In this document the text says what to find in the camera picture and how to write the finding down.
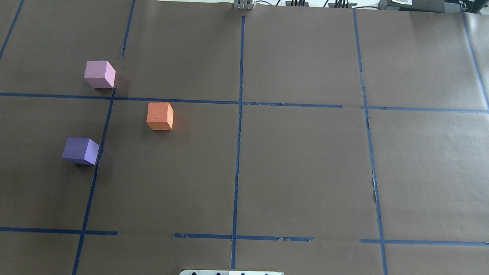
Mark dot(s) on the orange foam block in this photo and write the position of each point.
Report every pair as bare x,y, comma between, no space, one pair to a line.
160,116

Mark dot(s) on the brown paper table cover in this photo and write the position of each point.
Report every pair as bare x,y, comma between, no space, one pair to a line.
307,141

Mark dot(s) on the black power strip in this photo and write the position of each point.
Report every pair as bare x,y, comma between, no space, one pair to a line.
297,3

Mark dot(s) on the pink foam block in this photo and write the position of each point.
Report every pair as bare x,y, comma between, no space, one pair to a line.
100,74

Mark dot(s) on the purple foam block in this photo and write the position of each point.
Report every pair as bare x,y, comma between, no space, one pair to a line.
81,151

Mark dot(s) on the dark grey equipment box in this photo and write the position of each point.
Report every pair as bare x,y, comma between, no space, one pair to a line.
432,6

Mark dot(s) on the aluminium frame post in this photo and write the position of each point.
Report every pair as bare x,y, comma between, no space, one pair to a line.
243,4

